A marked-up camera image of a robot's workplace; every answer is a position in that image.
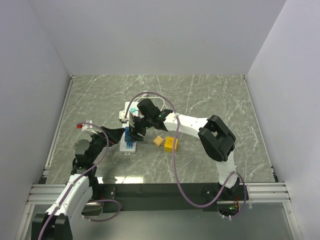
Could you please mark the small orange plug adapter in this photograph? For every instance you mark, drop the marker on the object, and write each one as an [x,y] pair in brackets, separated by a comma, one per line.
[158,141]

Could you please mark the aluminium frame rail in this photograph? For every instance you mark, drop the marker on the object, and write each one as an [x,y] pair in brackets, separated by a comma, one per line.
[29,209]

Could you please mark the white power strip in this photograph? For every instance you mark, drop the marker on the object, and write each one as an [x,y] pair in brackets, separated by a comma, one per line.
[128,147]

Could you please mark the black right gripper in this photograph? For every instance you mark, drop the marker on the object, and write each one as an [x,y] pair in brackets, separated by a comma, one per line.
[134,131]

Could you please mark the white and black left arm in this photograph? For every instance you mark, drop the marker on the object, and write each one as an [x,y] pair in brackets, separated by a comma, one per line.
[59,220]

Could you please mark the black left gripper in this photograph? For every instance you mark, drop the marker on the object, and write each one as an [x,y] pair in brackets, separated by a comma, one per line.
[114,135]

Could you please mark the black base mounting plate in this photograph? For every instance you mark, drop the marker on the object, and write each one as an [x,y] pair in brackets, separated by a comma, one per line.
[149,197]

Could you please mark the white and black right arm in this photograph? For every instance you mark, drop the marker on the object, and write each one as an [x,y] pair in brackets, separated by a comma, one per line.
[216,138]

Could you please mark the yellow cube socket adapter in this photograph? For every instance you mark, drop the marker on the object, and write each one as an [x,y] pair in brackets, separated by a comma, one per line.
[169,144]

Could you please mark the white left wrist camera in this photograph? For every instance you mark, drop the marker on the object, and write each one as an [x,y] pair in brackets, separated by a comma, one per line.
[86,128]

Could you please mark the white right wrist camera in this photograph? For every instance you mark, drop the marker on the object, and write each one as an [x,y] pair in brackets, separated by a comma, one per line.
[124,116]

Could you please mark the blue cube socket adapter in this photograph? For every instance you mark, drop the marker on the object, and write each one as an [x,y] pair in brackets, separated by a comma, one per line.
[128,137]

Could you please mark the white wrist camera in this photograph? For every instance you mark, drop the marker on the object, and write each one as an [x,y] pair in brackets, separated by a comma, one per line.
[86,128]
[124,116]

